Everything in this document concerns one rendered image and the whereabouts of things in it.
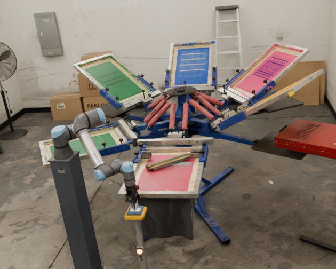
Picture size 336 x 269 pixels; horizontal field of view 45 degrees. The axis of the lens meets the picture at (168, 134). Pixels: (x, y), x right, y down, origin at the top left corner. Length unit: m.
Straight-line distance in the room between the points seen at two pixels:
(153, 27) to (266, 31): 1.94
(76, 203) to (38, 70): 5.28
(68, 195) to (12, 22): 5.47
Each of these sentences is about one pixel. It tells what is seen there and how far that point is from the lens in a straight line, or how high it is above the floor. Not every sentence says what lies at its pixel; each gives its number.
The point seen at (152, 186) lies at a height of 0.95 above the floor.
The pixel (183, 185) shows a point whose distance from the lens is 3.07.
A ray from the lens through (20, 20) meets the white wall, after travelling 8.28.
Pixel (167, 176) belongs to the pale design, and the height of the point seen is 0.95.
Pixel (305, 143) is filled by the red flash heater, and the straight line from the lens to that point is 3.34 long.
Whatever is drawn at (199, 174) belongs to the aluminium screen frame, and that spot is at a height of 0.99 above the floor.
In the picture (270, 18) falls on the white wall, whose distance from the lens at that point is 7.25.
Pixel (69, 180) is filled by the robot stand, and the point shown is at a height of 1.02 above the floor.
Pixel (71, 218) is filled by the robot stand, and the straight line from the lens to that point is 3.46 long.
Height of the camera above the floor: 2.48
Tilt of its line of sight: 22 degrees down
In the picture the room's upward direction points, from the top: 6 degrees counter-clockwise
